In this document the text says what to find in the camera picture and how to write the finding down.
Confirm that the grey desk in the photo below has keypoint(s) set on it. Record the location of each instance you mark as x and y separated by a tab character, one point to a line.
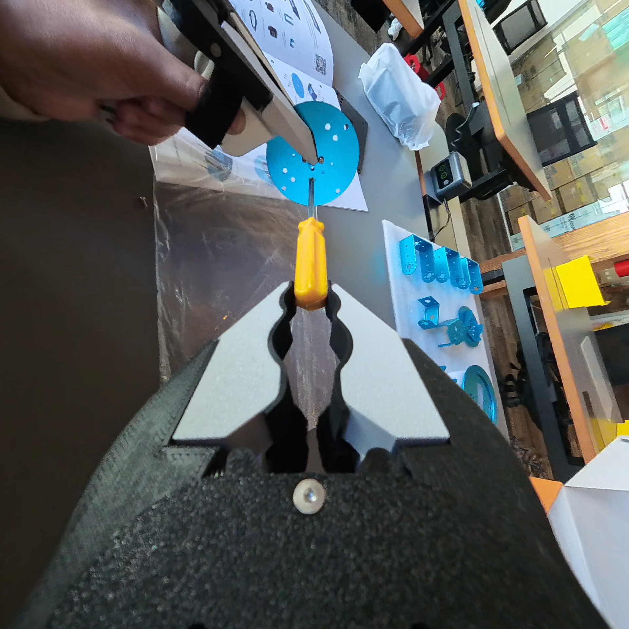
393	186

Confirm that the blue U-shaped bracket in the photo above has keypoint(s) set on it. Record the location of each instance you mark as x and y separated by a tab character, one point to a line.
415	258
474	277
457	272
442	265

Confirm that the tilted desk with orange edge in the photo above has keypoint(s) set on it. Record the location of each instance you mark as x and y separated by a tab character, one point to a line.
501	93

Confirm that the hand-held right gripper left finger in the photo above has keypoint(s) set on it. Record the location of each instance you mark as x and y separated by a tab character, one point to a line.
231	383

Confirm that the yellow box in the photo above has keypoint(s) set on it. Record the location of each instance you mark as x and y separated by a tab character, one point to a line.
580	282

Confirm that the white crumpled plastic bag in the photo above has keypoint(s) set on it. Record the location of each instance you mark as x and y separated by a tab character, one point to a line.
398	93

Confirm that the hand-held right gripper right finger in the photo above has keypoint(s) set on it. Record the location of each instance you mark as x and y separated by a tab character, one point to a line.
388	383

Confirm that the white instruction manual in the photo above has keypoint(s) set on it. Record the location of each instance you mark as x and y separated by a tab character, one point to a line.
290	29

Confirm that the grey device with green display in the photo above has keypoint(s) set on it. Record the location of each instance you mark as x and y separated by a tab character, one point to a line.
449	174

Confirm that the neighbouring desk with orange edge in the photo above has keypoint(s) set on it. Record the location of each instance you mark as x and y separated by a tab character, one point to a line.
405	14

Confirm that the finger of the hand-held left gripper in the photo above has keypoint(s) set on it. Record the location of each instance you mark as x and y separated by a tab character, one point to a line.
290	127

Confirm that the blue servo bracket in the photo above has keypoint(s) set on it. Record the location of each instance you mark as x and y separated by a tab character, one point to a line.
428	312

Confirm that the person's left hand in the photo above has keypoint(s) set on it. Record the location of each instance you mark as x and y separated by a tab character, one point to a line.
73	59

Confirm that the white foam tray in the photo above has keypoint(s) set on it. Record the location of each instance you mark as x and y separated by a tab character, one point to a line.
408	304

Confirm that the red plastic object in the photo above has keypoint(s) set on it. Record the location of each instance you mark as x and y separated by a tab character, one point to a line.
425	73

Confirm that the blue round metal disc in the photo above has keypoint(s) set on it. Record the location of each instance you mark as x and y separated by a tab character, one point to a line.
334	152

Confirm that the clear plastic bag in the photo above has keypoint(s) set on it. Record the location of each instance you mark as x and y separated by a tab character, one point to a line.
221	255

